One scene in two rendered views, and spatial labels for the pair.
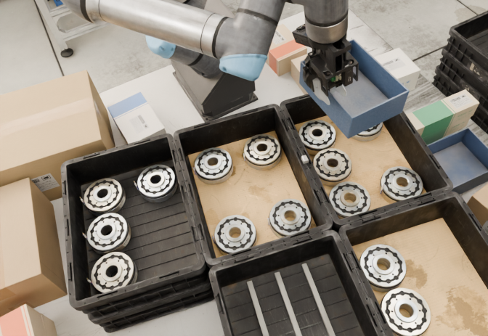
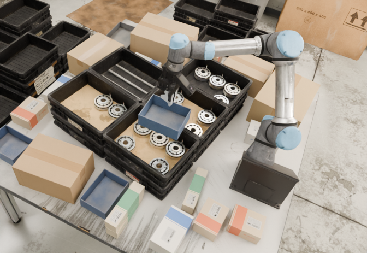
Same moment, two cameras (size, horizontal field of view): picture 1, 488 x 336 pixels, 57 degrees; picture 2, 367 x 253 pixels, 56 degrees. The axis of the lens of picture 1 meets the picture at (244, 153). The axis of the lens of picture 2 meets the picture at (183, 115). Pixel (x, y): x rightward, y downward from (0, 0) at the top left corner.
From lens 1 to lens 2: 1.82 m
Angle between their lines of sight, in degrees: 69
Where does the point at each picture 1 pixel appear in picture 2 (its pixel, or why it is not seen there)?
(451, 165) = (106, 200)
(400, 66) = (163, 235)
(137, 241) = (206, 86)
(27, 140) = not seen: hidden behind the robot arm
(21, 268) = (230, 62)
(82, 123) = (269, 100)
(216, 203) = (193, 108)
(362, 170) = (146, 147)
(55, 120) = not seen: hidden behind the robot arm
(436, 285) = (95, 117)
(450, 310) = (87, 112)
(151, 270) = (193, 81)
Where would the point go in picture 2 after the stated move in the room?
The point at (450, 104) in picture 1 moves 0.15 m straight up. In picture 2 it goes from (120, 210) to (120, 194)
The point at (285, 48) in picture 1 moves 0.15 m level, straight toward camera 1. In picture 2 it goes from (240, 216) to (220, 192)
